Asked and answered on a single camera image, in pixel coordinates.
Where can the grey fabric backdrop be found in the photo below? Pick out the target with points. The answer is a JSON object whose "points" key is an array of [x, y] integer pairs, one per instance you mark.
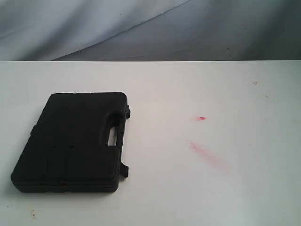
{"points": [[149, 30]]}

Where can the black plastic tool case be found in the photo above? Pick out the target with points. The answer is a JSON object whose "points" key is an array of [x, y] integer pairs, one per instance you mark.
{"points": [[75, 146]]}

